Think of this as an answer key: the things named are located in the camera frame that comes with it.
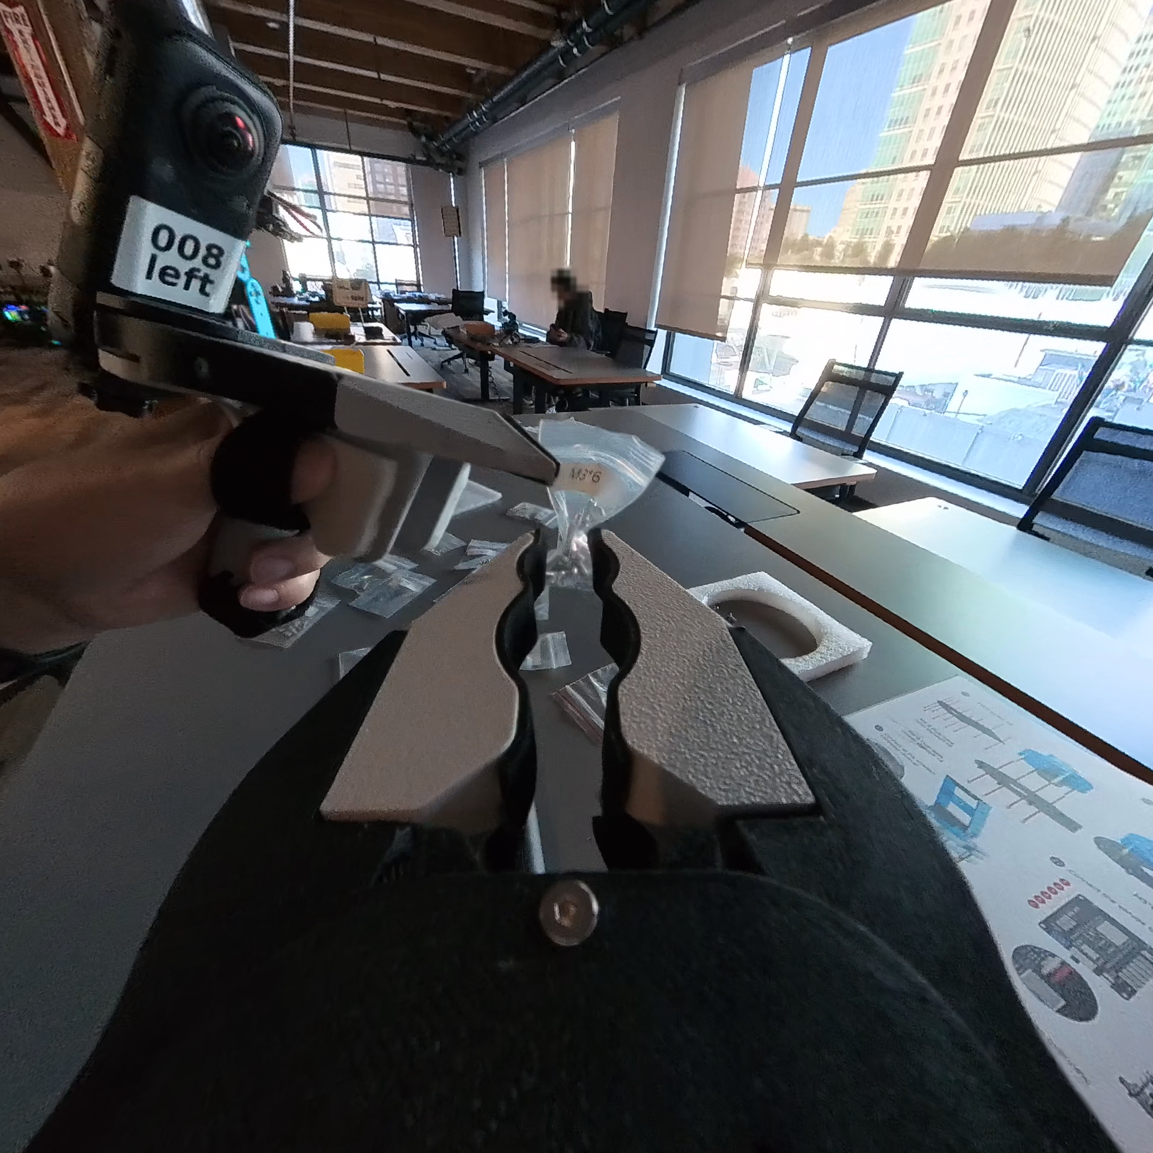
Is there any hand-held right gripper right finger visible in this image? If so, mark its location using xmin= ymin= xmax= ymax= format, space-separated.
xmin=592 ymin=529 xmax=818 ymax=828

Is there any printed instruction booklet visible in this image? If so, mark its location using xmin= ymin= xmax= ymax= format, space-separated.
xmin=845 ymin=673 xmax=1153 ymax=1153

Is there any wooden edged background desk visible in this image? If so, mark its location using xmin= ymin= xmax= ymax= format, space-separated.
xmin=441 ymin=324 xmax=663 ymax=410

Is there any person's left hand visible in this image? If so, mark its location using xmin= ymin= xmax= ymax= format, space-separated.
xmin=0 ymin=400 xmax=343 ymax=654

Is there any large glazed window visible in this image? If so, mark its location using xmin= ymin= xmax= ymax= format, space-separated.
xmin=667 ymin=0 xmax=1153 ymax=492

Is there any clear labelled screw bag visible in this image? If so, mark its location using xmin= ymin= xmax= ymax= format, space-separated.
xmin=537 ymin=418 xmax=666 ymax=591

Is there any white foam square with hole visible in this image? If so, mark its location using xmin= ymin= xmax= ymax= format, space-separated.
xmin=687 ymin=569 xmax=876 ymax=683

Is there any white desk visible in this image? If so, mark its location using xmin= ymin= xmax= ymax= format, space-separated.
xmin=631 ymin=402 xmax=879 ymax=493
xmin=854 ymin=494 xmax=1153 ymax=636

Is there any black mesh office chair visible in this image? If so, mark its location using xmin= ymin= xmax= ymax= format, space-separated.
xmin=791 ymin=358 xmax=905 ymax=462
xmin=1018 ymin=415 xmax=1153 ymax=580

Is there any beige roller blind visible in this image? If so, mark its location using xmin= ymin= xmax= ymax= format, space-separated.
xmin=656 ymin=49 xmax=812 ymax=342
xmin=482 ymin=111 xmax=624 ymax=312

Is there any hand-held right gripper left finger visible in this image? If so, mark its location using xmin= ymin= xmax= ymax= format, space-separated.
xmin=320 ymin=530 xmax=548 ymax=837

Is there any dark grey desk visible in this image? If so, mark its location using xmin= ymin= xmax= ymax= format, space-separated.
xmin=0 ymin=409 xmax=1153 ymax=1153

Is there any red wall sign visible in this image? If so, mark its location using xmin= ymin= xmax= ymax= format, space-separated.
xmin=0 ymin=0 xmax=78 ymax=144

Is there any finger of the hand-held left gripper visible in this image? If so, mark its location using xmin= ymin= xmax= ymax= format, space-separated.
xmin=335 ymin=389 xmax=559 ymax=486
xmin=335 ymin=367 xmax=560 ymax=473

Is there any black ceiling pipe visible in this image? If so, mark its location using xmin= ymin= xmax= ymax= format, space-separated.
xmin=423 ymin=0 xmax=663 ymax=168

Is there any group of small clear bags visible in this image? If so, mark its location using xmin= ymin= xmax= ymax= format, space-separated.
xmin=248 ymin=476 xmax=578 ymax=677

